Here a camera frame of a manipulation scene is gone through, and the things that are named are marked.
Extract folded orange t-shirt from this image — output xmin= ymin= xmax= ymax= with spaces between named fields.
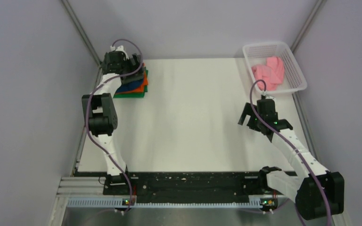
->
xmin=115 ymin=63 xmax=148 ymax=96

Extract folded navy blue t-shirt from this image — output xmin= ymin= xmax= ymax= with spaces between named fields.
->
xmin=116 ymin=81 xmax=143 ymax=93

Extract white plastic basket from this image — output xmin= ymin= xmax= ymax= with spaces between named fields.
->
xmin=242 ymin=41 xmax=307 ymax=95

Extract dark grey t-shirt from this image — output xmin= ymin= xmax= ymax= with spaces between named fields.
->
xmin=121 ymin=69 xmax=145 ymax=85

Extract left aluminium frame post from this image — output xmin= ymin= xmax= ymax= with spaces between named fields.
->
xmin=59 ymin=0 xmax=101 ymax=66

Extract white slotted cable duct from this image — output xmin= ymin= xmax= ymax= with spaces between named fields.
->
xmin=67 ymin=197 xmax=277 ymax=209

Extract folded green t-shirt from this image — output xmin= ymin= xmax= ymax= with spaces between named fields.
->
xmin=113 ymin=85 xmax=148 ymax=98

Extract aluminium frame post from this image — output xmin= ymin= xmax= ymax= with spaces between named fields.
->
xmin=59 ymin=0 xmax=101 ymax=66
xmin=290 ymin=0 xmax=327 ymax=53

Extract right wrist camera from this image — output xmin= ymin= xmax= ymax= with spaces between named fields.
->
xmin=261 ymin=92 xmax=276 ymax=102

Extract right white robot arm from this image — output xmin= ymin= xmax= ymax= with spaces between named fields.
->
xmin=238 ymin=97 xmax=345 ymax=220

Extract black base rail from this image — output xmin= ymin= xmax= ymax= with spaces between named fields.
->
xmin=103 ymin=172 xmax=280 ymax=204

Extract right aluminium frame post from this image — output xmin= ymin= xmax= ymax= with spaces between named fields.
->
xmin=290 ymin=0 xmax=327 ymax=53

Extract pink t-shirt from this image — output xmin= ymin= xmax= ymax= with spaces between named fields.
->
xmin=251 ymin=56 xmax=285 ymax=91

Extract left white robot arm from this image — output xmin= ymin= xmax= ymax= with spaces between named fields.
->
xmin=82 ymin=50 xmax=145 ymax=195

